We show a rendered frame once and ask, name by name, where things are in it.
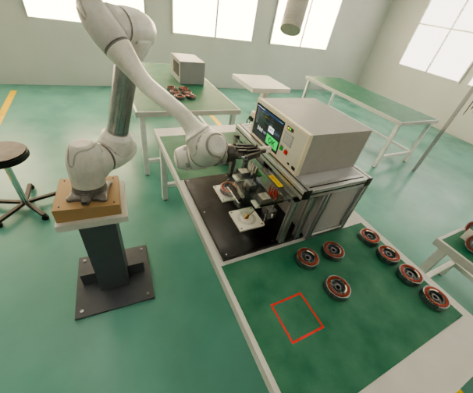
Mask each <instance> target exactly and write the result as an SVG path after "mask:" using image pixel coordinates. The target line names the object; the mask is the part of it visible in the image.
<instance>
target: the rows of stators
mask: <svg viewBox="0 0 473 393"><path fill-rule="evenodd" d="M358 237H359V239H360V240H361V241H362V242H363V243H364V244H367V245H369V246H377V245H378V244H379V242H380V240H381V239H380V237H379V235H378V234H377V233H376V232H374V231H373V230H371V229H369V228H363V229H361V230H360V232H359V233H358ZM376 254H377V256H378V258H379V259H380V260H381V261H382V262H383V261H384V263H386V264H389V265H396V264H397V263H398V262H399V261H400V254H399V253H398V252H397V251H396V250H395V249H394V248H392V247H390V246H387V245H381V246H379V248H378V249H377V250H376ZM391 257H392V258H391ZM405 271H406V272H405ZM397 275H398V276H399V278H400V279H402V281H404V282H405V283H406V284H408V285H410V286H414V287H417V286H419V285H420V284H421V283H422V282H423V281H424V278H423V276H422V274H421V273H420V272H419V271H418V270H417V269H416V268H415V267H413V266H411V265H409V264H401V265H400V266H399V267H398V268H397ZM419 293H420V297H421V299H422V300H423V301H424V303H425V304H426V305H428V306H430V308H433V309H434V310H437V311H444V310H446V309H447V308H449V307H450V301H449V300H448V298H447V297H446V295H445V294H444V293H443V292H441V291H440V290H438V289H437V288H436V287H433V286H431V285H426V286H425V287H424V288H422V289H421V290H420V292H419ZM429 293H430V294H431V295H429Z"/></svg>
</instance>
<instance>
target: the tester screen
mask: <svg viewBox="0 0 473 393"><path fill-rule="evenodd" d="M283 124H284V123H283V122H281V121H280V120H278V119H277V118H276V117H275V116H274V115H272V114H271V113H270V112H268V111H267V110H265V109H264V108H263V107H262V106H261V105H258V109H257V113H256V117H255V121H254V128H255V129H256V130H257V131H258V132H259V133H261V132H260V131H259V130H258V129H257V127H258V125H259V126H260V127H261V128H263V132H262V133H261V134H262V135H263V136H264V137H265V139H266V136H267V133H268V134H269V135H270V136H271V137H272V138H273V139H275V140H276V141H277V142H278V143H279V139H276V138H275V137H274V136H273V135H272V134H271V133H270V132H269V131H268V129H269V126H271V127H272V128H273V129H274V130H275V131H277V132H278V133H279V134H280V135H281V132H282V129H283ZM254 128H253V132H254V133H255V134H256V135H258V134H257V133H256V132H255V131H254ZM258 136H259V135H258ZM259 137H260V136H259ZM260 138H261V137H260ZM261 139H262V138H261ZM265 139H264V140H263V139H262V140H263V141H264V142H265ZM265 143H266V142H265ZM266 144H267V143H266ZM267 145H268V144H267ZM268 146H269V145H268Z"/></svg>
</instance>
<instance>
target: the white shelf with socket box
mask: <svg viewBox="0 0 473 393"><path fill-rule="evenodd" d="M232 78H233V79H234V80H235V81H237V82H238V83H239V84H241V85H242V86H243V87H245V88H246V89H248V90H249V91H250V92H251V93H260V96H259V97H262V98H269V94H289V93H290V91H291V89H290V88H289V87H286V86H285V85H283V84H281V83H280V82H278V81H276V80H274V79H273V78H272V77H270V76H265V75H248V74H233V75H232ZM254 113H255V111H251V116H249V117H248V119H249V120H250V121H252V122H253V120H254ZM248 119H247V120H248ZM249 123H250V122H249Z"/></svg>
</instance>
